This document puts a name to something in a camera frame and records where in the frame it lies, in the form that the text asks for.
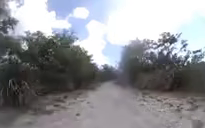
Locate pale dirt path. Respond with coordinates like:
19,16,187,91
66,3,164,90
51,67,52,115
0,80,205,128

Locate row of trees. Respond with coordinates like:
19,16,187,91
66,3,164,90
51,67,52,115
0,0,118,109
117,30,205,95

